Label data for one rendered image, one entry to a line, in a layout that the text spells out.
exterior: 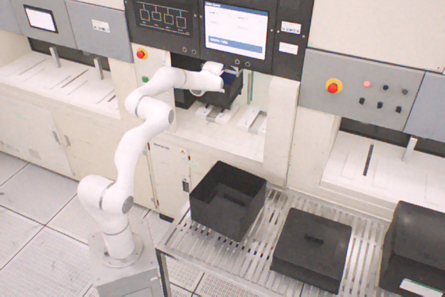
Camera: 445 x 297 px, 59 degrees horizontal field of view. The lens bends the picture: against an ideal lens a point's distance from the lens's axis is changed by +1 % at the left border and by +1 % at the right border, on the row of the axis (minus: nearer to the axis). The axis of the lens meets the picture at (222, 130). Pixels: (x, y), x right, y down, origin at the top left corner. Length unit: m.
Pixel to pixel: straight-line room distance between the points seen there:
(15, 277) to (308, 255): 1.92
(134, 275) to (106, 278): 0.12
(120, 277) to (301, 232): 0.80
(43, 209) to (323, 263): 2.19
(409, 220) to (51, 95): 2.20
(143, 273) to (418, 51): 1.42
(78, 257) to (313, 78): 1.96
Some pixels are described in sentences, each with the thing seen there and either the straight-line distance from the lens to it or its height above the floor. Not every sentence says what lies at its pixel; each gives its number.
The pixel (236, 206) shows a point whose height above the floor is 0.77.
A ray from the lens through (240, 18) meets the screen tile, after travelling 1.67.
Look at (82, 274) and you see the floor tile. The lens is 2.81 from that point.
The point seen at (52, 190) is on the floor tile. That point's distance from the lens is 3.35.
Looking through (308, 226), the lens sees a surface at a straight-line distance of 1.83.
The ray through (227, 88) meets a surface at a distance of 2.17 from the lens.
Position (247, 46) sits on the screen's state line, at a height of 1.51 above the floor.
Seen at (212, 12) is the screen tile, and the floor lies 1.64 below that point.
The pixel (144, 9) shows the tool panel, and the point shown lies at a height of 1.59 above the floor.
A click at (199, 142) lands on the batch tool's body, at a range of 2.17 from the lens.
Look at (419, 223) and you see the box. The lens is 1.79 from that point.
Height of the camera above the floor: 2.29
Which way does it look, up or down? 39 degrees down
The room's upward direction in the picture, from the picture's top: straight up
